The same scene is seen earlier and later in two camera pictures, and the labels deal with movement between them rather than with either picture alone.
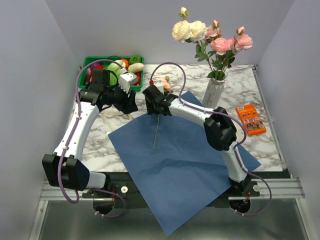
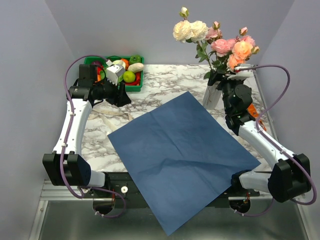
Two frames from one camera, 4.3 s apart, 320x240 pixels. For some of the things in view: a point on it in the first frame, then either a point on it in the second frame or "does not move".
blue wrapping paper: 175,166 does not move
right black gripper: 150,108 to 213,77
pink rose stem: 225,49 does not move
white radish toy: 135,67 does not move
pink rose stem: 167,88 to 241,51
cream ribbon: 104,114 does not move
